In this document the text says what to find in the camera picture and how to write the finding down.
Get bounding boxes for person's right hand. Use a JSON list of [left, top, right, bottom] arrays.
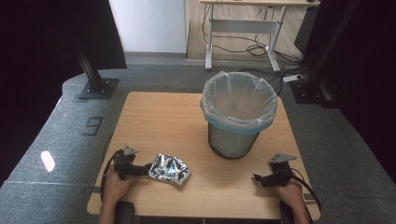
[[276, 179, 305, 210]]

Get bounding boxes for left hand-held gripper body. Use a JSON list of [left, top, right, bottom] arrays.
[[112, 145, 139, 181]]

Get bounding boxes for black chair armrest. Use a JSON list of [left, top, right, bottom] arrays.
[[278, 200, 295, 224], [114, 201, 135, 224]]

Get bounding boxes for black metal stand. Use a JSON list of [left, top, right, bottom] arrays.
[[75, 46, 120, 101], [289, 0, 362, 109]]

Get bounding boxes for white panel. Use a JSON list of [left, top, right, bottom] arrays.
[[107, 0, 189, 54]]

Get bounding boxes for black floor cables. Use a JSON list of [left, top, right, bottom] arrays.
[[201, 3, 312, 96]]

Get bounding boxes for black mesh trash bin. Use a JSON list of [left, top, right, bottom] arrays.
[[206, 121, 262, 161]]

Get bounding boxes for silver foil packet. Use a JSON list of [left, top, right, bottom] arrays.
[[148, 152, 191, 187]]

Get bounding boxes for white power strip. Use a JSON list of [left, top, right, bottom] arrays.
[[282, 74, 304, 84]]

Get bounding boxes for dark computer tower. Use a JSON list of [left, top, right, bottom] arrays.
[[293, 5, 319, 58]]

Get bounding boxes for white frame desk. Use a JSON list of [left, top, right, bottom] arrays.
[[199, 0, 321, 73]]

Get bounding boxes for person's left hand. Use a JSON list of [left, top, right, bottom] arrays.
[[102, 169, 137, 204]]

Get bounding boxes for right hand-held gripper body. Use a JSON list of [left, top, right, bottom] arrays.
[[262, 152, 298, 189]]

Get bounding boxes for translucent plastic bin liner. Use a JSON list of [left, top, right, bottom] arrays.
[[199, 70, 279, 135]]

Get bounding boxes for black curtain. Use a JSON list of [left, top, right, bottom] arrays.
[[303, 0, 396, 185], [0, 0, 128, 188]]

